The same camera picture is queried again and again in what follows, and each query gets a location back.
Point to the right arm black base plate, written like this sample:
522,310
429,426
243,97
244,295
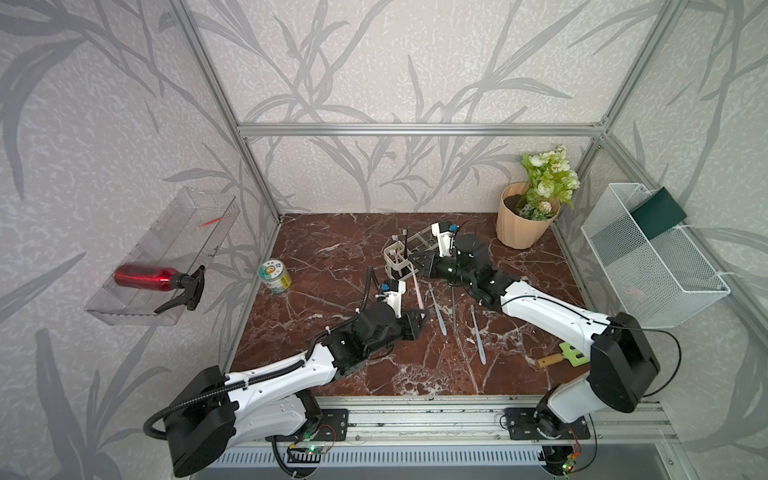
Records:
530,424

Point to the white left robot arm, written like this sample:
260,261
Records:
218,411

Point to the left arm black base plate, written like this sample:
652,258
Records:
331,425

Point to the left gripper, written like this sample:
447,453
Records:
410,327

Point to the green white artificial flowers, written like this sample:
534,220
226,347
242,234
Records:
551,183

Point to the green yellow label jar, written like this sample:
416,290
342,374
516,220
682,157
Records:
274,275

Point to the black toothbrush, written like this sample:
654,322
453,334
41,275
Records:
404,239

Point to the dark green card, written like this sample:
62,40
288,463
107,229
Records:
657,214

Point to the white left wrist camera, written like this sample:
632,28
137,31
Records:
391,292

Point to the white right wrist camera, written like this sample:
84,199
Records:
444,233

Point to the red spray bottle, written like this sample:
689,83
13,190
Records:
164,279

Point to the light blue long toothbrush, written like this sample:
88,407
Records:
440,320

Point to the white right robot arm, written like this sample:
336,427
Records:
622,363

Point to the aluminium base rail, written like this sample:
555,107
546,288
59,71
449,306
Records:
474,420

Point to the white wire mesh basket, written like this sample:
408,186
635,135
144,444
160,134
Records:
661,282

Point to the peach ribbed flower pot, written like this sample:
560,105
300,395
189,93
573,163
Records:
517,232

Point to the pink toothbrush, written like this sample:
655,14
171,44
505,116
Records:
416,288

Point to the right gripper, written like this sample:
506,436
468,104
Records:
429,264

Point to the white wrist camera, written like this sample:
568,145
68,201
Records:
444,233
391,292

